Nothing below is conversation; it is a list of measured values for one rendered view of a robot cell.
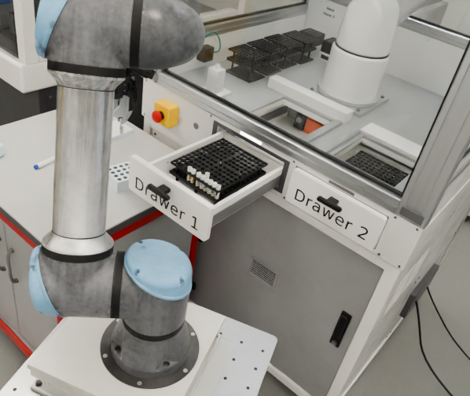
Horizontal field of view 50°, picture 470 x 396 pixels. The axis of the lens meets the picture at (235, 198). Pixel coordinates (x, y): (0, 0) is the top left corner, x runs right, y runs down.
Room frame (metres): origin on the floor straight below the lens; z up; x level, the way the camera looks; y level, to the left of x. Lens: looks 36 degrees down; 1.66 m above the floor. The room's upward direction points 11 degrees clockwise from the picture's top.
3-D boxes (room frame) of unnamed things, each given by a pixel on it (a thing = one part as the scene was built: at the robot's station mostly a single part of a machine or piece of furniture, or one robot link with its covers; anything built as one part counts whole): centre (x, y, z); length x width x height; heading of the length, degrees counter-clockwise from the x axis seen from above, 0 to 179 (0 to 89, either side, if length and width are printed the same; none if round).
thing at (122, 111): (1.19, 0.34, 1.01); 0.06 x 0.03 x 0.09; 148
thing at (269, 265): (1.68, -0.31, 0.40); 1.03 x 0.95 x 0.80; 57
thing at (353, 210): (1.13, -0.27, 0.87); 0.29 x 0.02 x 0.11; 57
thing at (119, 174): (1.23, 0.33, 0.78); 0.12 x 0.08 x 0.04; 137
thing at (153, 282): (0.61, 0.11, 1.00); 0.13 x 0.12 x 0.14; 102
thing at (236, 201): (1.21, 0.05, 0.86); 0.40 x 0.26 x 0.06; 147
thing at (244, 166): (1.21, 0.06, 0.87); 0.22 x 0.18 x 0.06; 147
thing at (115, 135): (1.47, 0.46, 0.77); 0.13 x 0.09 x 0.02; 147
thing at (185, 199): (1.04, 0.17, 0.87); 0.29 x 0.02 x 0.11; 57
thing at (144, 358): (0.61, 0.10, 0.88); 0.15 x 0.15 x 0.10
